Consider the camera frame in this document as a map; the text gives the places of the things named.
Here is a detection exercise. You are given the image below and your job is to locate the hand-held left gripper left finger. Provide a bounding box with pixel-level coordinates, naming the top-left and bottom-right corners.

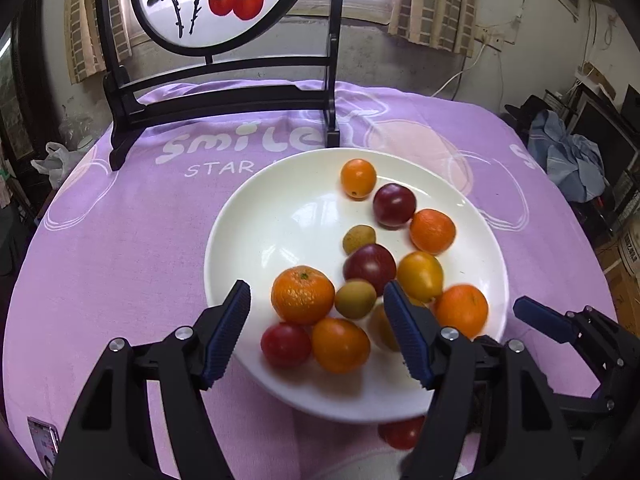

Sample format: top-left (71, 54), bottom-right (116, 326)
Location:
top-left (52, 280), bottom-right (252, 480)

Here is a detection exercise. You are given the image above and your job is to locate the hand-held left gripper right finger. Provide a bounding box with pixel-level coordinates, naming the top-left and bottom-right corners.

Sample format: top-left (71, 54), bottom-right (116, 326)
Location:
top-left (382, 280), bottom-right (583, 480)

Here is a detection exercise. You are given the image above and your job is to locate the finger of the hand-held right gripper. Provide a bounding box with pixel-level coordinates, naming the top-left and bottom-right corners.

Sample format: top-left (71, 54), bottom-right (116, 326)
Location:
top-left (513, 297), bottom-right (631, 401)
top-left (552, 393), bottom-right (620, 414)

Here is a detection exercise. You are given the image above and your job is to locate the yellow-green plum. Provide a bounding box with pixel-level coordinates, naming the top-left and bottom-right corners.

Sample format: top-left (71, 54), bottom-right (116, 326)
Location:
top-left (367, 302), bottom-right (403, 352)

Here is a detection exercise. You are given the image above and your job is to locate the red cherry tomato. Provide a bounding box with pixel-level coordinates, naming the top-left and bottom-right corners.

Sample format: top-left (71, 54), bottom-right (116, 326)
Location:
top-left (377, 415), bottom-right (426, 451)
top-left (260, 322), bottom-right (313, 368)

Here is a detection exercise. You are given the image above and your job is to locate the yellow-orange tomato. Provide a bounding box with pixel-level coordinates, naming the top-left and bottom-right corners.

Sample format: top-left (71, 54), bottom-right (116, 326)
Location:
top-left (396, 251), bottom-right (445, 303)

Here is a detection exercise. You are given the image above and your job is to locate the orange tangerine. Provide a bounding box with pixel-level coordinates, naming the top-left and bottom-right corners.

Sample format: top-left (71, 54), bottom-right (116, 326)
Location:
top-left (271, 265), bottom-right (336, 326)
top-left (410, 208), bottom-right (457, 255)
top-left (432, 284), bottom-right (489, 341)

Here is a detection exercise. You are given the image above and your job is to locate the small smooth orange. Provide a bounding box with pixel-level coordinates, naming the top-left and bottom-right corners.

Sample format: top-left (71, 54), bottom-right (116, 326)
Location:
top-left (311, 317), bottom-right (372, 375)
top-left (341, 158), bottom-right (377, 201)

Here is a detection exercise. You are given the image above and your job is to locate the large dark red plum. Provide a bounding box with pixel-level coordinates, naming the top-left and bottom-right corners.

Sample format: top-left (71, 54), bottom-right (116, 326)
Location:
top-left (343, 243), bottom-right (398, 296)

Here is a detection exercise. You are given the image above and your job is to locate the small green kiwi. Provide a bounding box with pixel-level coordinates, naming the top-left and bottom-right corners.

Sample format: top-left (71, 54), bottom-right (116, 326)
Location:
top-left (342, 225), bottom-right (377, 255)

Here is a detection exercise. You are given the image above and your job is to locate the white oval plate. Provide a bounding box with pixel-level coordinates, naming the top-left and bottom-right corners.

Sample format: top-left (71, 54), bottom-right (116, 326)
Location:
top-left (203, 147), bottom-right (510, 423)

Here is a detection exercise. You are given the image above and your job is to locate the small dark red plum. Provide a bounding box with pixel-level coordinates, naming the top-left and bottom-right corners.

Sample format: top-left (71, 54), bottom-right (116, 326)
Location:
top-left (372, 183), bottom-right (417, 227)

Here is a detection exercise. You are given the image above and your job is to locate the cardboard box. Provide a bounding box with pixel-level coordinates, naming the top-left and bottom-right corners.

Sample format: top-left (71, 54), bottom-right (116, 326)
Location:
top-left (595, 220), bottom-right (640, 281)

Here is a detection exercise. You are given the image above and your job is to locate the purple printed tablecloth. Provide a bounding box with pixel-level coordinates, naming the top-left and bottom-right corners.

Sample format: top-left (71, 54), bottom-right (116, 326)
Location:
top-left (0, 80), bottom-right (621, 480)

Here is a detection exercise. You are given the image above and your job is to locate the blue crumpled cloth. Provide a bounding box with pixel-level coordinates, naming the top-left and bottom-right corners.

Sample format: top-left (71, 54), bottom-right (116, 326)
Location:
top-left (527, 110), bottom-right (606, 203)

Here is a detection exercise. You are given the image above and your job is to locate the black monitor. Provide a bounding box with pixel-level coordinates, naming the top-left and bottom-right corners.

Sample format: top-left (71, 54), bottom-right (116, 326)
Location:
top-left (570, 95), bottom-right (640, 171)

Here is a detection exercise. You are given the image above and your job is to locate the black hat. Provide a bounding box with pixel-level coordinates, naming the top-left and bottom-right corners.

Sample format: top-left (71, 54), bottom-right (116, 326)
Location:
top-left (505, 95), bottom-right (551, 136)

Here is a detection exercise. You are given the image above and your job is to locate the smartphone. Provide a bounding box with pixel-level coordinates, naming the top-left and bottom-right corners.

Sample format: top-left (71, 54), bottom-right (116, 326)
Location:
top-left (27, 416), bottom-right (61, 478)

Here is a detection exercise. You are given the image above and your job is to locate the round painted screen black stand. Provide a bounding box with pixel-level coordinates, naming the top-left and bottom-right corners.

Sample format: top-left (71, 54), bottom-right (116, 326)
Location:
top-left (95, 0), bottom-right (346, 172)

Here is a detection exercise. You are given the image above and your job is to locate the white plastic bag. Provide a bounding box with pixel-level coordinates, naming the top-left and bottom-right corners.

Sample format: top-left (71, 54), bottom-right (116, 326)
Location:
top-left (31, 141), bottom-right (83, 188)

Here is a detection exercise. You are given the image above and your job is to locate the dark wooden cabinet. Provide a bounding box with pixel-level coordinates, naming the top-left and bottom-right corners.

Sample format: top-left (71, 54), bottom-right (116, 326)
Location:
top-left (0, 10), bottom-right (46, 161)

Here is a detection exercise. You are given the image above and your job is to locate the checked beige curtain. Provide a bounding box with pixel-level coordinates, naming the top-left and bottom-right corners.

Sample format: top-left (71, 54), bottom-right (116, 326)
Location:
top-left (65, 0), bottom-right (133, 85)
top-left (387, 0), bottom-right (478, 58)

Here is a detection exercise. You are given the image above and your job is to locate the white power cable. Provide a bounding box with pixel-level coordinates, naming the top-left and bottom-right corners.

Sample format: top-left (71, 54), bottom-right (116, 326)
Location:
top-left (430, 42), bottom-right (488, 98)

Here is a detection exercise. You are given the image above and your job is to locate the white wall outlet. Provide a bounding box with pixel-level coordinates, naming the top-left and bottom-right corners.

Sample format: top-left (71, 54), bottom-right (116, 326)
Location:
top-left (475, 25), bottom-right (506, 52)

